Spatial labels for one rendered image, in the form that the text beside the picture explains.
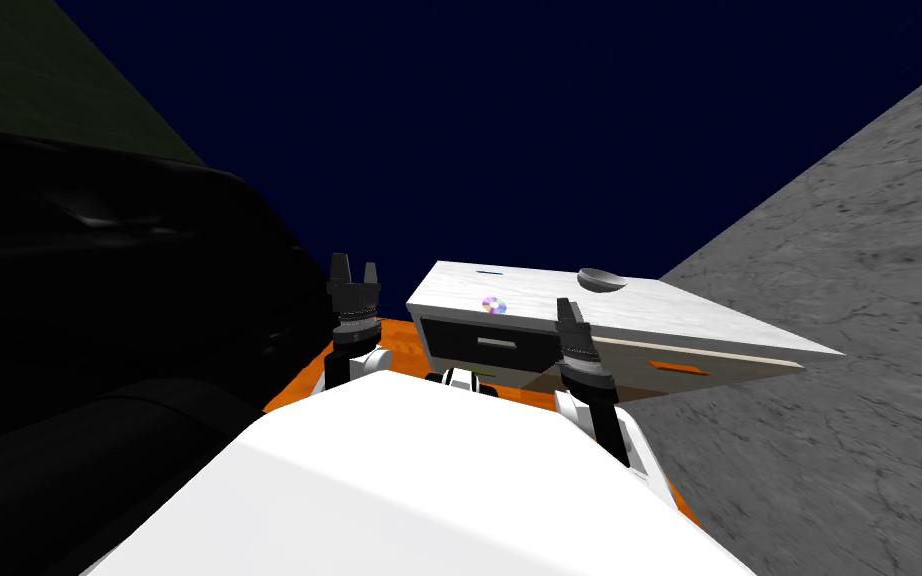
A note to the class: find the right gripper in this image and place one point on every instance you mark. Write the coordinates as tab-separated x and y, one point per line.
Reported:
576	338

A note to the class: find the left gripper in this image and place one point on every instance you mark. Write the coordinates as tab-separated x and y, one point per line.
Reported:
354	301

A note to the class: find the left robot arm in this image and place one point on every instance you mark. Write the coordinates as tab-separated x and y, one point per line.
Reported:
349	356

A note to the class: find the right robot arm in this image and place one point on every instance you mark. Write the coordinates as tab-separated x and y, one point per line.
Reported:
601	400

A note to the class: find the grey bowl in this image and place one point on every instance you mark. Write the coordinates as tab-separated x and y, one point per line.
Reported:
602	280

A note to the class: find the shiny compact disc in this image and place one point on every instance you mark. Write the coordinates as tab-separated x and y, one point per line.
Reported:
494	306

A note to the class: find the orange rug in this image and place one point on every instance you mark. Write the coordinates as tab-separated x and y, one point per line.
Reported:
397	340

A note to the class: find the white marble desk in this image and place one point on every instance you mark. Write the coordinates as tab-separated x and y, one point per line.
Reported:
669	320

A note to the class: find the black drawer front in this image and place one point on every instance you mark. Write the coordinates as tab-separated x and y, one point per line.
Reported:
449	344

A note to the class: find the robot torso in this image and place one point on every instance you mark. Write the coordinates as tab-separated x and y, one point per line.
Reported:
429	488

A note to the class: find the black sofa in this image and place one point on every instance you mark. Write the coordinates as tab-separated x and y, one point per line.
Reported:
109	320

